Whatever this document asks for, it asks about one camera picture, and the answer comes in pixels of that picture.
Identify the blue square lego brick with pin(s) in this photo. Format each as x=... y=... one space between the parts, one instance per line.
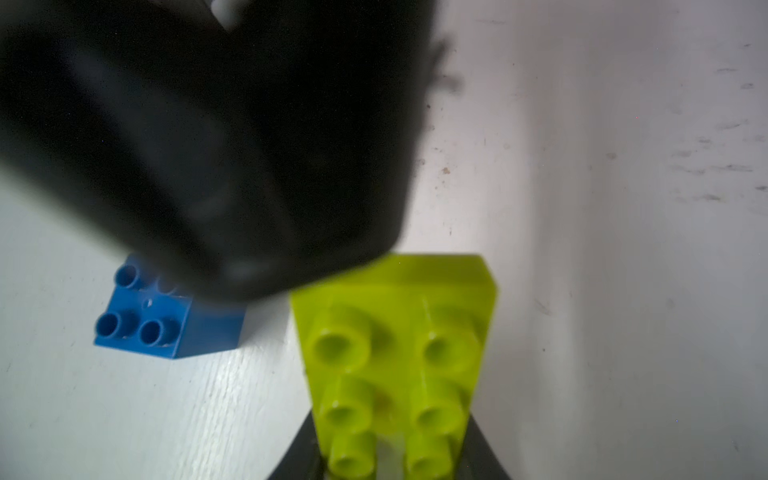
x=149 y=314

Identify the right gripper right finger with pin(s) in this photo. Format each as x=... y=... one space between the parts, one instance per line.
x=477 y=460

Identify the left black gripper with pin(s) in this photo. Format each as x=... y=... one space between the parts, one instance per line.
x=239 y=162

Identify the lime green lego plate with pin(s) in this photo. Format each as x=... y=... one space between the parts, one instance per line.
x=392 y=353

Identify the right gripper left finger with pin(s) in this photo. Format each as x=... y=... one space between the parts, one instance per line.
x=303 y=459

